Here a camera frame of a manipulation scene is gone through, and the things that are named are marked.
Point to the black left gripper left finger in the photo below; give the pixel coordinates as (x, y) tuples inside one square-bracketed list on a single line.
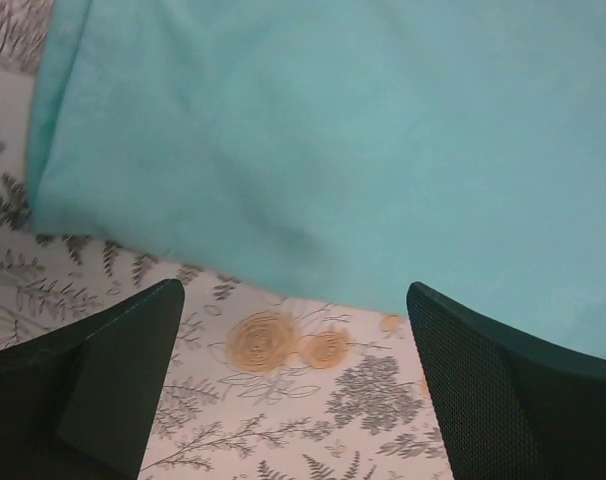
[(79, 402)]

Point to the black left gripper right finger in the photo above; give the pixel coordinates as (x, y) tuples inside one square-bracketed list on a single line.
[(508, 404)]

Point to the teal t shirt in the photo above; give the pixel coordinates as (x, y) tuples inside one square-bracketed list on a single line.
[(339, 150)]

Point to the floral patterned table mat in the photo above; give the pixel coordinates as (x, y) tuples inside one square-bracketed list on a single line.
[(259, 386)]

